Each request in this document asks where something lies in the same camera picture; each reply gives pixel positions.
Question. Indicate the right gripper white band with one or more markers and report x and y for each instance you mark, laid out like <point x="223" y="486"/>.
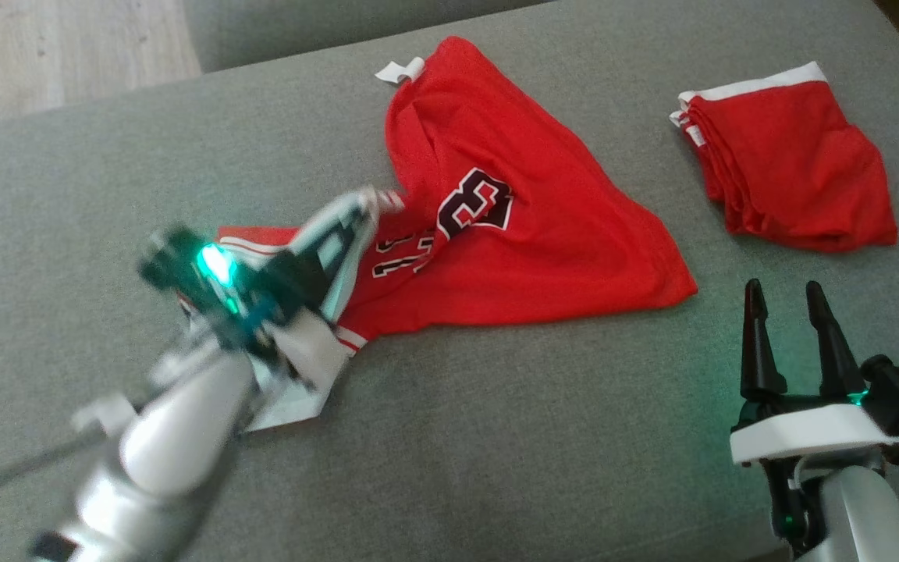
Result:
<point x="808" y="433"/>

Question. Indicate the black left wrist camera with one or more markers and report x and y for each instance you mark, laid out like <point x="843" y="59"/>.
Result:
<point x="176" y="265"/>

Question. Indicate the red shorts with white stripes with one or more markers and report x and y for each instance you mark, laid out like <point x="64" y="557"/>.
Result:
<point x="793" y="164"/>

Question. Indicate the red and white basketball jersey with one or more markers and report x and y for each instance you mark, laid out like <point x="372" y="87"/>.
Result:
<point x="543" y="234"/>

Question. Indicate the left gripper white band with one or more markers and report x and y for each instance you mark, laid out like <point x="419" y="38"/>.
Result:
<point x="301" y="328"/>

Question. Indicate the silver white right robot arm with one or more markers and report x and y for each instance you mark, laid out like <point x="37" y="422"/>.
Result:
<point x="863" y="515"/>

